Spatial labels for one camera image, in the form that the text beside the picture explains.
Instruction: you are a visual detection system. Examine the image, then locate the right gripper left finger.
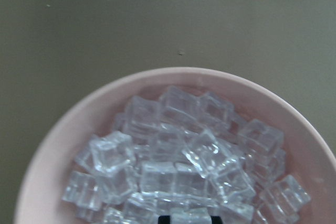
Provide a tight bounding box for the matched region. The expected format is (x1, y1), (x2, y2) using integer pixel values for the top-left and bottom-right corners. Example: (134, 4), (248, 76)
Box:
(158, 216), (171, 224)

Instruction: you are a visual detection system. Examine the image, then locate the pile of ice cubes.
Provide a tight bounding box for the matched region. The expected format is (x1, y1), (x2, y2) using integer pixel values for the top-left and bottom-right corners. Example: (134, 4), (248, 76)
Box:
(62, 86), (311, 223)

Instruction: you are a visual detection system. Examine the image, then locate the pink bowl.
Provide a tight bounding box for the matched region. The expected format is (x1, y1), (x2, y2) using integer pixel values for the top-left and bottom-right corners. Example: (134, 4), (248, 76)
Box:
(14, 67), (335, 223)

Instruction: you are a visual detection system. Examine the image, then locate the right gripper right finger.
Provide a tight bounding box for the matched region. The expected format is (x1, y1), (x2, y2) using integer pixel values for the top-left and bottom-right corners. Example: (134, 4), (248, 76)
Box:
(211, 216), (221, 224)

